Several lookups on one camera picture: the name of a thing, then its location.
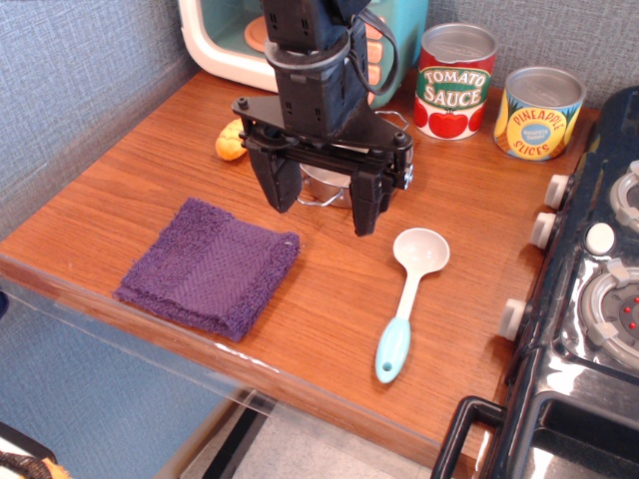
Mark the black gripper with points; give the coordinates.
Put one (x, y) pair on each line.
(318, 94)

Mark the small metal pot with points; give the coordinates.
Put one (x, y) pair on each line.
(329, 187)

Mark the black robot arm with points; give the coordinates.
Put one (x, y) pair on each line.
(305, 27)

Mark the purple cloth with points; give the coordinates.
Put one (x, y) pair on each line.
(210, 271)

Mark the yellow toy food piece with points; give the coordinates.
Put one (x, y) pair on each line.
(229, 145)

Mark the tomato sauce can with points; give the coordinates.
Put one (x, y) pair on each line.
(453, 78)

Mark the toy microwave teal white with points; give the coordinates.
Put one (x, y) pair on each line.
(226, 39)

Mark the white stove knob middle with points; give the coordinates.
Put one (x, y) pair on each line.
(542, 229)

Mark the white stove knob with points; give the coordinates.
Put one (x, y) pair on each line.
(556, 190)
(511, 317)
(542, 229)

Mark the white stove knob upper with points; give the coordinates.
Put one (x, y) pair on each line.
(556, 190)

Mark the white stove knob lower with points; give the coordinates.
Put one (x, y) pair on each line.
(511, 317)

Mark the pineapple slices can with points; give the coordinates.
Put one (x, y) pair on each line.
(538, 112)

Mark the black toy stove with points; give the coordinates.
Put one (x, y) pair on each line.
(571, 408)

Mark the orange black object corner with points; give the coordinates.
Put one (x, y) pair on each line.
(24, 457)

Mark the white spoon teal handle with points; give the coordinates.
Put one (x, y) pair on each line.
(420, 252)

